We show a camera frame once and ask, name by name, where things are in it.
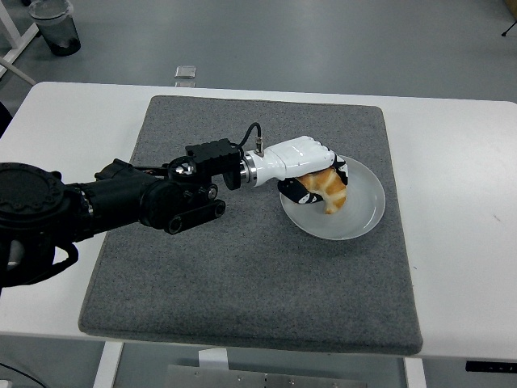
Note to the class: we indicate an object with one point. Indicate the white furniture frame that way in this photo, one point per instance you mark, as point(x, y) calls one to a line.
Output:
point(16, 34)

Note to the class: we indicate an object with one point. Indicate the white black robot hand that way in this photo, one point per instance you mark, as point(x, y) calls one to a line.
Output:
point(299, 155)

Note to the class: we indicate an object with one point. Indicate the croissant bread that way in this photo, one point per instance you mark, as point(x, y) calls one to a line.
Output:
point(333, 190)

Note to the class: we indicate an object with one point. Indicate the grey square mat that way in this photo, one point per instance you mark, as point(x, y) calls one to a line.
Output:
point(250, 283)

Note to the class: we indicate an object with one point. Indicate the metal floor socket cover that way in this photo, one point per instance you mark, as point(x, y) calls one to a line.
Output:
point(185, 84)
point(186, 71)

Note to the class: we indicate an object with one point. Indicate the white round plate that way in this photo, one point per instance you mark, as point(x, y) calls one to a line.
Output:
point(357, 218)

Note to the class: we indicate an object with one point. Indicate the white table leg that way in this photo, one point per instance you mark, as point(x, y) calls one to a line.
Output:
point(107, 365)
point(415, 374)

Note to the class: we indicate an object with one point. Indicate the black table control panel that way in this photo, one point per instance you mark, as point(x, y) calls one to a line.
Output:
point(490, 366)

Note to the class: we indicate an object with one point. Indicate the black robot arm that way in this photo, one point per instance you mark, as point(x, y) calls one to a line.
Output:
point(121, 194)

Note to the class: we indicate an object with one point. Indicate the grey metal plate with screws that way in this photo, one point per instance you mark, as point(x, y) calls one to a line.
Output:
point(242, 380)

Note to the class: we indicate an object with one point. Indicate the black trash bin with liner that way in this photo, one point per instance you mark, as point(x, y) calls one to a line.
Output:
point(60, 34)

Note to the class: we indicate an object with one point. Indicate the white bracket under table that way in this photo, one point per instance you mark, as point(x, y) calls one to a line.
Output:
point(213, 359)

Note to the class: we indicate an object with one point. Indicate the black tripod leg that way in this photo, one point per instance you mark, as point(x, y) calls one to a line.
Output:
point(509, 30)

